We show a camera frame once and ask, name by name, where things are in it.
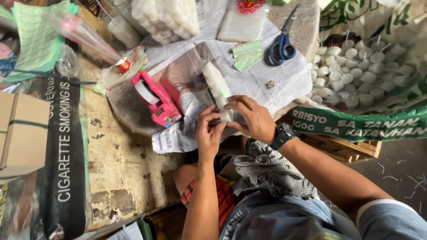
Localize person's right hand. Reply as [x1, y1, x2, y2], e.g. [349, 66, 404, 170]
[223, 95, 279, 144]

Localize person's left hand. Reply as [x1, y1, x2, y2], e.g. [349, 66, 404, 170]
[195, 104, 228, 159]

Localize stack of green paper labels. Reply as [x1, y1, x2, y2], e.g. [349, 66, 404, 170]
[232, 40, 264, 73]

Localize green and white sack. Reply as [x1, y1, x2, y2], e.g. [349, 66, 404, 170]
[291, 0, 427, 142]

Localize crumpled clear plastic bag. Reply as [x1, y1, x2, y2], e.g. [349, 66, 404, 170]
[55, 43, 81, 78]

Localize newspaper sheet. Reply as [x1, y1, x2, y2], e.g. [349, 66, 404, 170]
[146, 17, 313, 154]

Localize clear packet of pink sticks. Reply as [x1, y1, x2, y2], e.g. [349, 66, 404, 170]
[53, 13, 121, 66]

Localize black printed tarpaulin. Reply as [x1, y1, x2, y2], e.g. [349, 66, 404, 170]
[29, 71, 88, 240]

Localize small wrapped candle pack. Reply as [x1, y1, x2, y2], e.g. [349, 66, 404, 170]
[107, 15, 143, 49]

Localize large bag of white candles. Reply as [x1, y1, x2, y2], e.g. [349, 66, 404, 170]
[130, 0, 201, 46]

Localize green printed paper sheet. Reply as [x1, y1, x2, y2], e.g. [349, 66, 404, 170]
[3, 0, 79, 83]

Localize black wristwatch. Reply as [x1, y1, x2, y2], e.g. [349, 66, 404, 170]
[269, 123, 297, 151]

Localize pink tape dispenser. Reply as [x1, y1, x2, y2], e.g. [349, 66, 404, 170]
[130, 70, 183, 128]

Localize clear packet of white candles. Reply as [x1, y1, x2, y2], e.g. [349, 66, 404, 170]
[201, 60, 235, 123]

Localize brown cardboard box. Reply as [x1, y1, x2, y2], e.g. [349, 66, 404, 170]
[0, 90, 51, 181]

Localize wooden pallet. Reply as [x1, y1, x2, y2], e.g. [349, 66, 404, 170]
[276, 115, 383, 164]

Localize blue handled scissors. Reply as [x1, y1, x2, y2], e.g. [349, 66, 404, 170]
[264, 4, 300, 67]

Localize red patterned shorts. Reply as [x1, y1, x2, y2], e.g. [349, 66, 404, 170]
[180, 176, 238, 231]

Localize heap of white candles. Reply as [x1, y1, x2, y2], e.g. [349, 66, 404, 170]
[306, 33, 419, 110]

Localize striped grey cloth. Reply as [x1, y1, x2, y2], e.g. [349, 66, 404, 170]
[233, 140, 318, 201]

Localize red thread spool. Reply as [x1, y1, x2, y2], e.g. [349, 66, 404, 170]
[115, 56, 131, 74]

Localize blue shirt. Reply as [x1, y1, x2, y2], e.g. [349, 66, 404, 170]
[218, 189, 427, 240]

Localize stack of clear plastic bags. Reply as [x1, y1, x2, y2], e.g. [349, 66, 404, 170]
[217, 0, 271, 43]

